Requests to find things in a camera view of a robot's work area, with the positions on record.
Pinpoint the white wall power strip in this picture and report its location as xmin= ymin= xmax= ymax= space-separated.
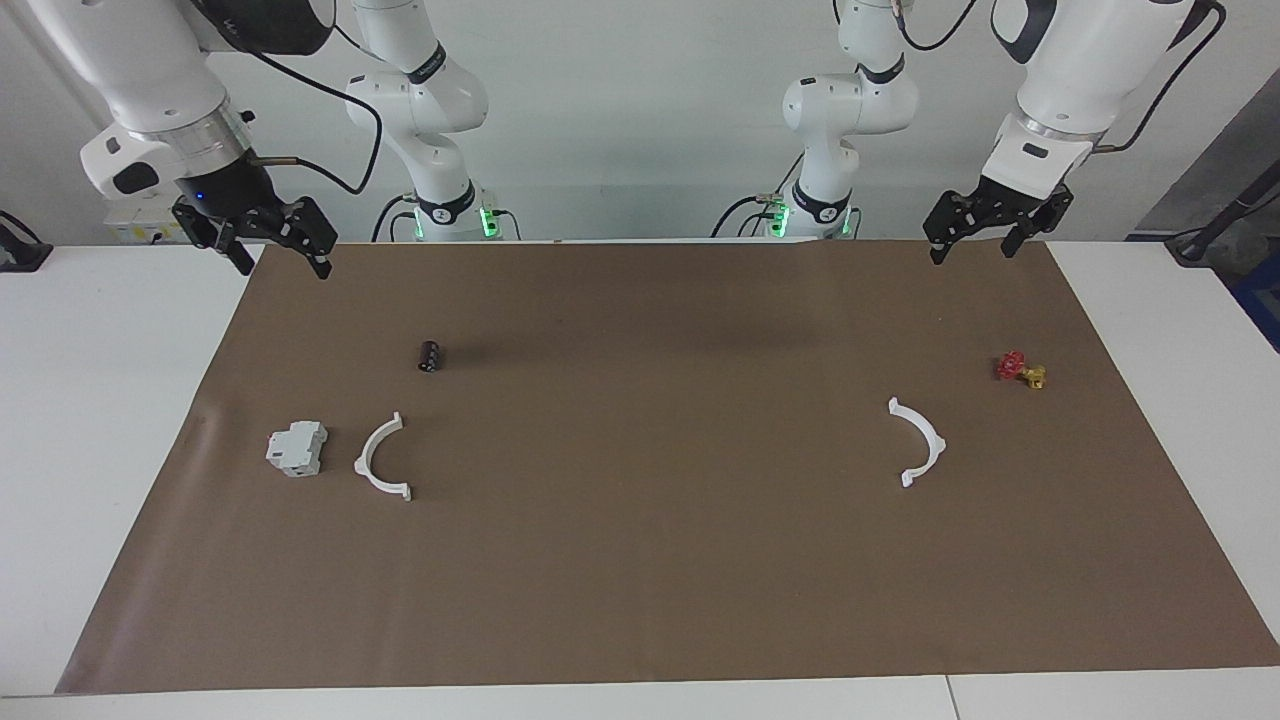
xmin=105 ymin=198 xmax=189 ymax=246

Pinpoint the grey circuit breaker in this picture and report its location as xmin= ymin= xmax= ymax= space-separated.
xmin=265 ymin=420 xmax=329 ymax=478

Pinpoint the black table clamp mount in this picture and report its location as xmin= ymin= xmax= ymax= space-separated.
xmin=0 ymin=210 xmax=53 ymax=273

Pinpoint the brown paper table mat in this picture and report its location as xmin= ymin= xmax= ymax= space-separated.
xmin=55 ymin=238 xmax=1280 ymax=696

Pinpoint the black arm base cable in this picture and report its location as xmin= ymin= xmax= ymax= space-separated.
xmin=712 ymin=155 xmax=801 ymax=239
xmin=372 ymin=193 xmax=416 ymax=242

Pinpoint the blue crate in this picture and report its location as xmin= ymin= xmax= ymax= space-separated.
xmin=1232 ymin=250 xmax=1280 ymax=353

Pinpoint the red-handled brass valve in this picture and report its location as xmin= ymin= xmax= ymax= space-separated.
xmin=996 ymin=351 xmax=1047 ymax=390

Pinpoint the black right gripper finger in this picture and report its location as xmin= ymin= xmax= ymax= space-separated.
xmin=172 ymin=203 xmax=257 ymax=277
xmin=280 ymin=197 xmax=338 ymax=280

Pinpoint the dark grey panel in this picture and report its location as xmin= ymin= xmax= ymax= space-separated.
xmin=1140 ymin=68 xmax=1280 ymax=241

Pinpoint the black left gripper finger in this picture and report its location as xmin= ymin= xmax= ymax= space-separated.
xmin=922 ymin=192 xmax=976 ymax=266
xmin=1003 ymin=192 xmax=1074 ymax=259

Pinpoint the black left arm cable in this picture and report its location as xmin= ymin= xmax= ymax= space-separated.
xmin=895 ymin=0 xmax=1226 ymax=156

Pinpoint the white half-ring pipe clamp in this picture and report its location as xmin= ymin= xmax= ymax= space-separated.
xmin=354 ymin=411 xmax=413 ymax=502
xmin=888 ymin=397 xmax=947 ymax=488

